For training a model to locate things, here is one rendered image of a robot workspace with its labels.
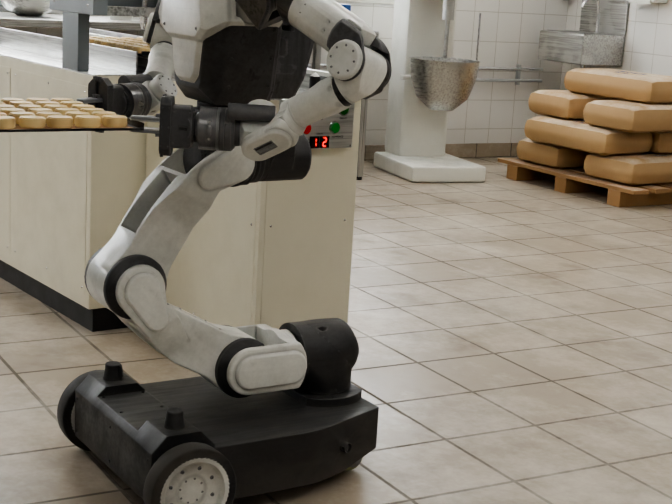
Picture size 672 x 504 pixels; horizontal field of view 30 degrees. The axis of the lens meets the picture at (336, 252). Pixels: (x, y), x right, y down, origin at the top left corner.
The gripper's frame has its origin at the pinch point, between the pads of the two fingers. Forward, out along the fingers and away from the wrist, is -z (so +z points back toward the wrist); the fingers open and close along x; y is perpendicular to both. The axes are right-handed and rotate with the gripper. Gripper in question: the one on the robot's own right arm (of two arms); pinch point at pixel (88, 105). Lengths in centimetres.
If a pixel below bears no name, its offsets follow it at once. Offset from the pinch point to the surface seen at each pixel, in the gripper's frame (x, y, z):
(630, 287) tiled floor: -86, 55, 280
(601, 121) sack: -40, -23, 482
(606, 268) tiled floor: -86, 37, 308
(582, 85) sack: -23, -47, 516
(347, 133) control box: -12, 15, 97
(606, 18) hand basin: 15, -69, 624
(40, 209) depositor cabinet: -52, -104, 103
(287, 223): -38, 5, 82
